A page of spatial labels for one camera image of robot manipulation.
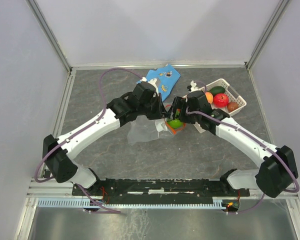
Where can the peach fruit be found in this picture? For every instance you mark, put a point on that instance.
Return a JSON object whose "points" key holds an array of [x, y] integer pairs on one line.
{"points": [[209, 97]]}

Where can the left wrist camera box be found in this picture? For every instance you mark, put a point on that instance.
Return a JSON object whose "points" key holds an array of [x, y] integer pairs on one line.
{"points": [[152, 81]]}

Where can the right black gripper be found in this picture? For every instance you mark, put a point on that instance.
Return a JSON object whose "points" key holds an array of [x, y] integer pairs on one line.
{"points": [[176, 104]]}

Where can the blue patterned cloth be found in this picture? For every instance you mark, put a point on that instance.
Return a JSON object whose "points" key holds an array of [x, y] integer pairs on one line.
{"points": [[167, 78]]}

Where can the clear zip top bag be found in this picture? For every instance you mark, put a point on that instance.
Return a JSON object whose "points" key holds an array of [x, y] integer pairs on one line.
{"points": [[143, 130]]}

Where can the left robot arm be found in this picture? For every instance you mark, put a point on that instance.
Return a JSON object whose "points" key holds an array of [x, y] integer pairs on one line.
{"points": [[59, 153]]}

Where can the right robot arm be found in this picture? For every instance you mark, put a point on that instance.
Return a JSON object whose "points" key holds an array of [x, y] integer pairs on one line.
{"points": [[276, 169]]}

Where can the green watermelon ball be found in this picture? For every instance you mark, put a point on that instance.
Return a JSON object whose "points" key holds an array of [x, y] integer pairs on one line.
{"points": [[175, 123]]}

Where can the dark green avocado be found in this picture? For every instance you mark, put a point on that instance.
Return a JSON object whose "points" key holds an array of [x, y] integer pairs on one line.
{"points": [[217, 90]]}

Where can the white plastic basket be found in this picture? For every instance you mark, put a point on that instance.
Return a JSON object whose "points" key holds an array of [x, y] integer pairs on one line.
{"points": [[229, 91]]}

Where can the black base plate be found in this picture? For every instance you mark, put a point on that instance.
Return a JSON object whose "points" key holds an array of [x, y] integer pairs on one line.
{"points": [[164, 191]]}

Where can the brown kiwi fruit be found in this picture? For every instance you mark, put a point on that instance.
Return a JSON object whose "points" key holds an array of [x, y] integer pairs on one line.
{"points": [[232, 106]]}

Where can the red apple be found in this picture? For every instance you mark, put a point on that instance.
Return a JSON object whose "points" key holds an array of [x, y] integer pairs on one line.
{"points": [[220, 100]]}

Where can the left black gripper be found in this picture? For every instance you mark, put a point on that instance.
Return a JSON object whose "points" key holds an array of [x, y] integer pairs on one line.
{"points": [[161, 112]]}

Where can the blue cable duct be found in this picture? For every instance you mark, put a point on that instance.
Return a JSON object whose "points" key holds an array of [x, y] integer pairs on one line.
{"points": [[87, 204]]}

